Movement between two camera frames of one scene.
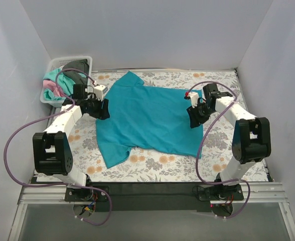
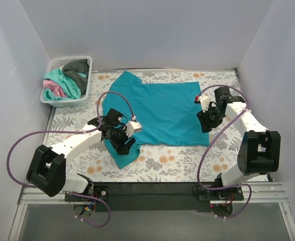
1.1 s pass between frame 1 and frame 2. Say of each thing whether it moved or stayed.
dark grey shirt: stayed
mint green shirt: stayed
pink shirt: stayed
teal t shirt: moved
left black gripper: moved
